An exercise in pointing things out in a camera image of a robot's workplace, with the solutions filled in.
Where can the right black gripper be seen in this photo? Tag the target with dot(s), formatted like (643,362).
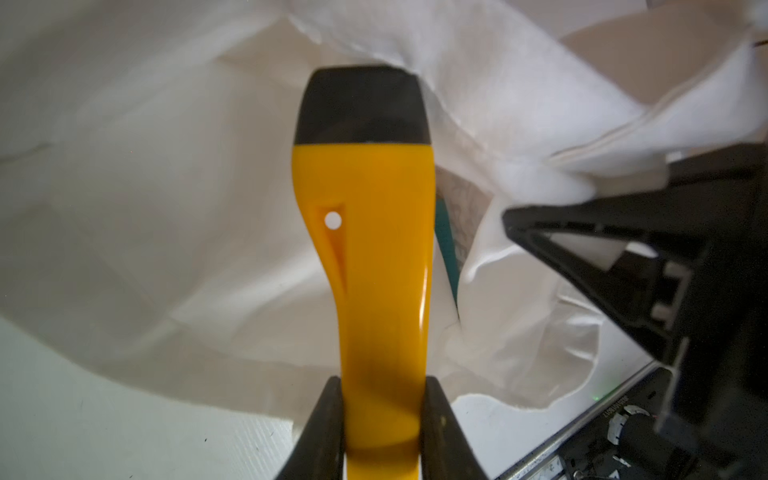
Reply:
(683,271)

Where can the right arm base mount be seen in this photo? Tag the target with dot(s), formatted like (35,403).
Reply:
(614,439)

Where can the teal knife in pouch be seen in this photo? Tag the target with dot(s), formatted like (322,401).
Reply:
(446,244)

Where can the yellow knife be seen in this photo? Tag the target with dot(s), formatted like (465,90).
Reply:
(363,175)

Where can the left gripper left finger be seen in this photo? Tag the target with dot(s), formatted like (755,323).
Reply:
(320,450)

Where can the white printed tote pouch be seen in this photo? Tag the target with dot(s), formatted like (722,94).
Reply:
(149,231)

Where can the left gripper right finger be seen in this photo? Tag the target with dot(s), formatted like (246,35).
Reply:
(445,453)

